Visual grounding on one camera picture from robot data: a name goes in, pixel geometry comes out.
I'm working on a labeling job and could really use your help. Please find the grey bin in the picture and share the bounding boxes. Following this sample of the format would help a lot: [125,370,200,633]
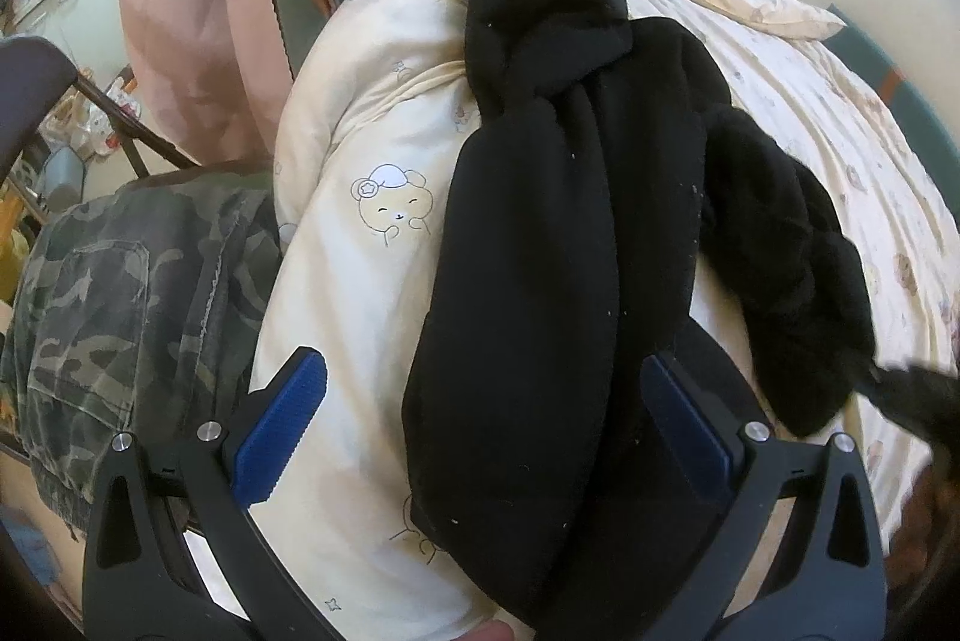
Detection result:
[43,145,85,211]

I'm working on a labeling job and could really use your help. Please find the dark folding chair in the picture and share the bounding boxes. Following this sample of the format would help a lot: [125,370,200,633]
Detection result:
[0,36,200,237]

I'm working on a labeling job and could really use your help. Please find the camouflage pants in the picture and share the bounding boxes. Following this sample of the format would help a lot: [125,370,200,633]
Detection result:
[0,168,286,537]

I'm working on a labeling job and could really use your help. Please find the cream printed duvet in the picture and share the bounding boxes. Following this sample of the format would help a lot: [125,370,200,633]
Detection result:
[184,0,960,641]

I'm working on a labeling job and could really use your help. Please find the black pants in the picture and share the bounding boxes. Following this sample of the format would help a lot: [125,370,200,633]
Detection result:
[401,0,901,641]

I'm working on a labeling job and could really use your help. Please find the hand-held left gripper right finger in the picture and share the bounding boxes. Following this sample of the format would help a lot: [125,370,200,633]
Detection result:
[641,348,890,641]

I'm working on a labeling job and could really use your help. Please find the teal bed sheet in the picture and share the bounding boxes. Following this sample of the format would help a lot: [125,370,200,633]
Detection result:
[825,4,960,125]

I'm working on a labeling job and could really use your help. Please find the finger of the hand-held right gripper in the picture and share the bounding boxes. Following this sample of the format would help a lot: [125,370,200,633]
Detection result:
[862,363,960,458]

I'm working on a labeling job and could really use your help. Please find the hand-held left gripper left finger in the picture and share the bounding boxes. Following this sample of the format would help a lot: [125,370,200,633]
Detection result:
[82,346,353,641]

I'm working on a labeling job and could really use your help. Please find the red white plastic package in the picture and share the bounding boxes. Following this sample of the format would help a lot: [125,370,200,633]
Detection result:
[94,71,147,158]

